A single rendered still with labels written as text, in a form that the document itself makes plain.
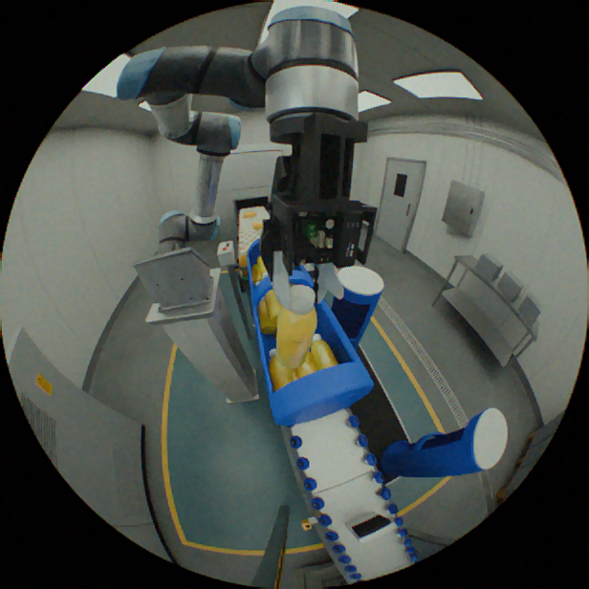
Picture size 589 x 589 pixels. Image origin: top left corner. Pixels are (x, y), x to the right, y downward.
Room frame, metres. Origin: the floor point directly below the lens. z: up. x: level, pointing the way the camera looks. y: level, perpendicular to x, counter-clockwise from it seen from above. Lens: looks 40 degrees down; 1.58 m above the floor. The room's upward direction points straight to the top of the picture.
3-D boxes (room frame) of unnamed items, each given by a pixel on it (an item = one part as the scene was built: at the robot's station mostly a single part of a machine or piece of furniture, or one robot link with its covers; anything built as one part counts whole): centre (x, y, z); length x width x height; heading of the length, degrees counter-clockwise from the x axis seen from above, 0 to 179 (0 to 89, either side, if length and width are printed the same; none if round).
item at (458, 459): (-0.22, -0.77, 0.59); 0.28 x 0.28 x 0.88
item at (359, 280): (0.79, -0.39, 1.03); 0.28 x 0.28 x 0.01
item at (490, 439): (-0.22, -0.77, 1.03); 0.28 x 0.28 x 0.01
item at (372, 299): (0.79, -0.39, 0.59); 0.28 x 0.28 x 0.88
